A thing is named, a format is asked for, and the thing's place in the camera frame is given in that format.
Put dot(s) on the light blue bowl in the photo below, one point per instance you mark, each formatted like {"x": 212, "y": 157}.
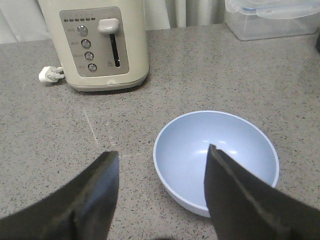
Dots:
{"x": 181, "y": 147}

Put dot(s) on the white power plug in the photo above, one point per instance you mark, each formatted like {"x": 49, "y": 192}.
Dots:
{"x": 51, "y": 74}

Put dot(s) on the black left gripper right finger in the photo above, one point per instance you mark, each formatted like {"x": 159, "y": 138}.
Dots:
{"x": 243, "y": 207}

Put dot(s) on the clear plastic food container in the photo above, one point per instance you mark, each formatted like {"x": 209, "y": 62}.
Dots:
{"x": 266, "y": 19}

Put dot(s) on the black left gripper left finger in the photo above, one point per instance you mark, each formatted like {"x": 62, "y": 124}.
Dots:
{"x": 83, "y": 209}

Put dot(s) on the cream white toaster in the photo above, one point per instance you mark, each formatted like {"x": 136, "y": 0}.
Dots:
{"x": 101, "y": 44}

